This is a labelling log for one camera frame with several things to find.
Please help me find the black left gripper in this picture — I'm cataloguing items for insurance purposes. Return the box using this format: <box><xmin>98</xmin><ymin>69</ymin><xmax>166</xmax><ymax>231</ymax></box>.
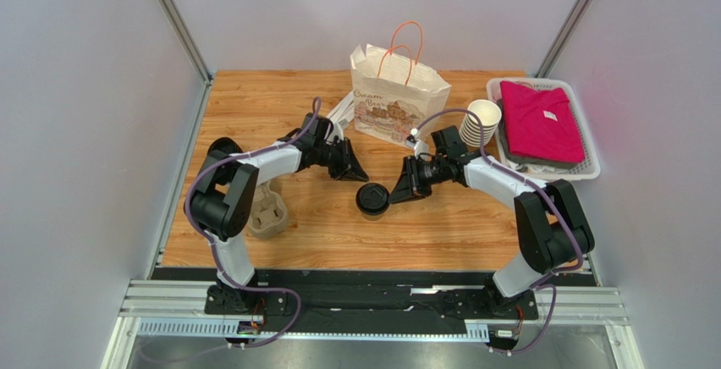
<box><xmin>315</xmin><ymin>138</ymin><xmax>370</xmax><ymax>184</ymax></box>

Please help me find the black plastic cup lid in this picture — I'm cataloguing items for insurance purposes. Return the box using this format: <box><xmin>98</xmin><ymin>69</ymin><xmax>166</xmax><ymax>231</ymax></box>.
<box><xmin>355</xmin><ymin>183</ymin><xmax>389</xmax><ymax>212</ymax></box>

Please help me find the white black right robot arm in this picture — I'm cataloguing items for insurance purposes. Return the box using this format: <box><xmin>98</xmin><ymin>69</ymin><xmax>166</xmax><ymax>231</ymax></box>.
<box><xmin>388</xmin><ymin>126</ymin><xmax>595</xmax><ymax>317</ymax></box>

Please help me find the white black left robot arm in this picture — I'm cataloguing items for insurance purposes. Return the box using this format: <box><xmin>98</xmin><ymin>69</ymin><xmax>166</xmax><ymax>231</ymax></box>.
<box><xmin>184</xmin><ymin>113</ymin><xmax>369</xmax><ymax>312</ymax></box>

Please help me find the white paper takeout bag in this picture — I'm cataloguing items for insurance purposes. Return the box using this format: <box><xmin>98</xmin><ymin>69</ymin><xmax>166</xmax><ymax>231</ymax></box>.
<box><xmin>349</xmin><ymin>21</ymin><xmax>452</xmax><ymax>146</ymax></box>

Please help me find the white wrapped straws bundle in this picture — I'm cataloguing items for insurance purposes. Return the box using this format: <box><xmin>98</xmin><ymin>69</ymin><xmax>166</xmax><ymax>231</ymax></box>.
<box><xmin>327</xmin><ymin>91</ymin><xmax>355</xmax><ymax>129</ymax></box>

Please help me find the cardboard cup carrier tray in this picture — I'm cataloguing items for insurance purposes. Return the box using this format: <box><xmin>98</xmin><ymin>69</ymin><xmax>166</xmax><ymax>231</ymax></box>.
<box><xmin>247</xmin><ymin>182</ymin><xmax>289</xmax><ymax>240</ymax></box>

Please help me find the stack of paper cups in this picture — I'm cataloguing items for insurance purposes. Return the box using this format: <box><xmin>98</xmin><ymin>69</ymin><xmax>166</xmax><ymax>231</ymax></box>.
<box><xmin>460</xmin><ymin>100</ymin><xmax>502</xmax><ymax>147</ymax></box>

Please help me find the white crumpled cloth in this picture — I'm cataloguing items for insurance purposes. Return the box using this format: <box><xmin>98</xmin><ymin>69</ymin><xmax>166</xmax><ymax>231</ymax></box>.
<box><xmin>508</xmin><ymin>160</ymin><xmax>569</xmax><ymax>174</ymax></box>

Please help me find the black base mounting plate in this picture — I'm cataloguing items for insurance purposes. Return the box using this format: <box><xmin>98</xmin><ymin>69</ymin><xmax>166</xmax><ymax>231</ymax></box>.
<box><xmin>203</xmin><ymin>268</ymin><xmax>598</xmax><ymax>336</ymax></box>

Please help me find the pink folded t-shirt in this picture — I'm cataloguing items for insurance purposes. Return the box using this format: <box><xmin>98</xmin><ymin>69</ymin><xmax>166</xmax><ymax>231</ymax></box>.
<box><xmin>499</xmin><ymin>81</ymin><xmax>586</xmax><ymax>164</ymax></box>

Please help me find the white plastic laundry basket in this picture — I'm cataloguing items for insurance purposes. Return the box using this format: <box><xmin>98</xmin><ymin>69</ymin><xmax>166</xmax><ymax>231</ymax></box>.
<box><xmin>487</xmin><ymin>78</ymin><xmax>600</xmax><ymax>181</ymax></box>

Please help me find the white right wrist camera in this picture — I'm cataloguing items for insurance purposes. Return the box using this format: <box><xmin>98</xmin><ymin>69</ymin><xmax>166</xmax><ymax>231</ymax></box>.
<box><xmin>405</xmin><ymin>128</ymin><xmax>432</xmax><ymax>157</ymax></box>

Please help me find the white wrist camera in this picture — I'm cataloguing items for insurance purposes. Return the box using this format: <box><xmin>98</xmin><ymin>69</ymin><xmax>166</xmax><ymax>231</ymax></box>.
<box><xmin>326</xmin><ymin>118</ymin><xmax>349</xmax><ymax>143</ymax></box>
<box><xmin>405</xmin><ymin>128</ymin><xmax>432</xmax><ymax>157</ymax></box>

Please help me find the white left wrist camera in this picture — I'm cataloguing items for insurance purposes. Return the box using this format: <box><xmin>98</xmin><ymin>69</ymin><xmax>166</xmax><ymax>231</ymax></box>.
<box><xmin>326</xmin><ymin>118</ymin><xmax>349</xmax><ymax>143</ymax></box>

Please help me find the aluminium frame rail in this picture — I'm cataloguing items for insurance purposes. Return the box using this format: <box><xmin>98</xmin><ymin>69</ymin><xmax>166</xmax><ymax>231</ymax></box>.
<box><xmin>103</xmin><ymin>268</ymin><xmax>643</xmax><ymax>368</ymax></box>

